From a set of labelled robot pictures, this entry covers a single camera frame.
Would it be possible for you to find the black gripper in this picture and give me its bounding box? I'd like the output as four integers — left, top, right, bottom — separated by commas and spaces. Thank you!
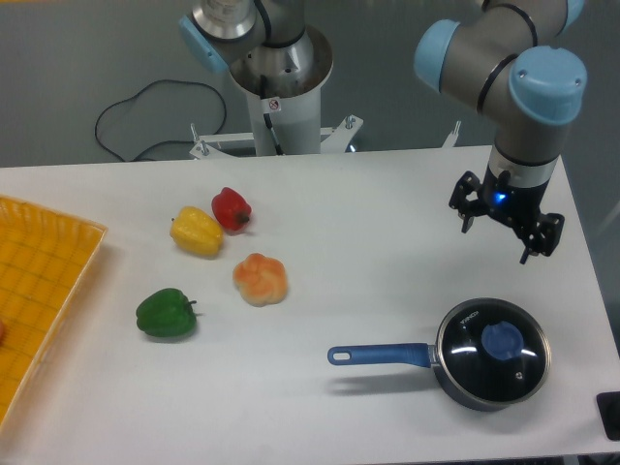
449, 168, 565, 264

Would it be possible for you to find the glass lid blue knob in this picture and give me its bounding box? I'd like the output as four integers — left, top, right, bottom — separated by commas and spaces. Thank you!
436, 297, 552, 406

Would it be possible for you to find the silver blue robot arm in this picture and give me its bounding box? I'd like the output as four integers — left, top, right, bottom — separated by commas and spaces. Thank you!
179, 1, 587, 257

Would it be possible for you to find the black device table corner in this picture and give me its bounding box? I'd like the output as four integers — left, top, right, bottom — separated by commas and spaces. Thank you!
596, 391, 620, 441

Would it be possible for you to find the orange knotted bread roll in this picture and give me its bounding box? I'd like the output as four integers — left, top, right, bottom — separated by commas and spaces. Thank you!
232, 253, 289, 307

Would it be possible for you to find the red bell pepper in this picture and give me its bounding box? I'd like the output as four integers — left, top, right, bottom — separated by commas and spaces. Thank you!
211, 187, 252, 233

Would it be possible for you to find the yellow bell pepper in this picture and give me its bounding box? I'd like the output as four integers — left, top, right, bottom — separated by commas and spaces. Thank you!
170, 206, 224, 257

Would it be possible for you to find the green bell pepper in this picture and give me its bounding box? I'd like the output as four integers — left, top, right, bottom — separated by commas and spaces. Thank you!
136, 288, 197, 338

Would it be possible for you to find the yellow woven basket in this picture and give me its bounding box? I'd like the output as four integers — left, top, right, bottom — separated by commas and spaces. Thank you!
1, 195, 108, 423

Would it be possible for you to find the blue handled saucepan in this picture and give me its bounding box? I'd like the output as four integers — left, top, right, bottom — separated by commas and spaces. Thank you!
326, 297, 552, 413

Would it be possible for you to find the white table frame bracket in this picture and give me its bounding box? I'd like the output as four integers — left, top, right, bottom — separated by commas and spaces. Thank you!
188, 113, 364, 160

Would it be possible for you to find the black floor cable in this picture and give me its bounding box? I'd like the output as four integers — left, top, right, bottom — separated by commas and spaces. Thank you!
94, 78, 228, 163

